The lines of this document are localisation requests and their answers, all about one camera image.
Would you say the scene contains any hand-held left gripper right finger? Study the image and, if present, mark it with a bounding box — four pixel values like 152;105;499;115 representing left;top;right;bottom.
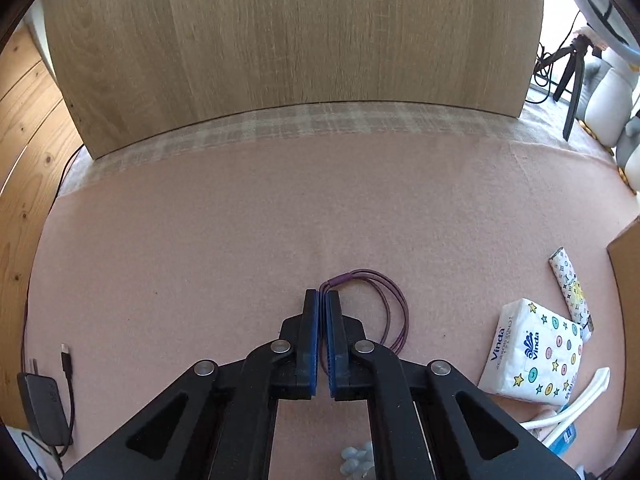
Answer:
325;291;583;480

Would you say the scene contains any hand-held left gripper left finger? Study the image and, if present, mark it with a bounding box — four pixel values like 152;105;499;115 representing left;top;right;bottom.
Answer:
62;289;321;480

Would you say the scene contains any purple hair tie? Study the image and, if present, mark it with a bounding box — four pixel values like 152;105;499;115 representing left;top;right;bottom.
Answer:
320;270;412;376

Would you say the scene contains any pale blue flower hair clip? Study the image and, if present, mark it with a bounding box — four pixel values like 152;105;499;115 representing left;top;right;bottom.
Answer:
340;442;376;478

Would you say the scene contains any star print tissue pack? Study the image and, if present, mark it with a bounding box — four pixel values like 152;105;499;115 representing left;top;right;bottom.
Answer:
479;298;586;403

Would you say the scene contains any printed lip balm tube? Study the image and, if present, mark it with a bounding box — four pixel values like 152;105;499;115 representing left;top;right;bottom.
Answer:
548;246;595;343

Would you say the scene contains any blue white packet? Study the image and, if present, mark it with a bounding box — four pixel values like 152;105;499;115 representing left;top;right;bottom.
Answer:
542;422;578;456

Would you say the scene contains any cardboard box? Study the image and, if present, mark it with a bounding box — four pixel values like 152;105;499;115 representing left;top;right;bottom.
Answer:
606;220;640;431

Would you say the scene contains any plaid cloth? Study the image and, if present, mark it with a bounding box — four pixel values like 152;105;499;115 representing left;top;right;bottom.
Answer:
60;102;621;196

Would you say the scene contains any oak veneer board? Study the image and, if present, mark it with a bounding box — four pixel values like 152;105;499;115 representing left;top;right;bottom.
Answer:
42;0;546;161

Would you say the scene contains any black tripod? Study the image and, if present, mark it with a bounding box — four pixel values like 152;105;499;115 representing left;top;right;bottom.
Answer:
537;35;593;143

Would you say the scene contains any pine slat board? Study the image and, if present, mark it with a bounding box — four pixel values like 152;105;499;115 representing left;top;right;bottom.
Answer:
0;25;83;431

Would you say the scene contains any small penguin plush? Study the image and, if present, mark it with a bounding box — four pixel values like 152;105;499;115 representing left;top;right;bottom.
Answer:
615;115;640;196

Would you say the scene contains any large penguin plush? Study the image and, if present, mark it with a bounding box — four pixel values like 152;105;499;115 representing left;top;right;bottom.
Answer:
582;50;640;146

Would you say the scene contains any black power adapter with cable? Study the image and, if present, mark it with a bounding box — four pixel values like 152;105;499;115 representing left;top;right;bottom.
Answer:
20;342;77;476

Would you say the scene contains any black ring light cable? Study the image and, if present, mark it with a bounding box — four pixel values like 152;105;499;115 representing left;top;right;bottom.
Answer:
531;42;566;106

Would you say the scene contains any white ring light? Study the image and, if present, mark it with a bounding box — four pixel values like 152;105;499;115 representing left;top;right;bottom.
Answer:
555;0;640;68

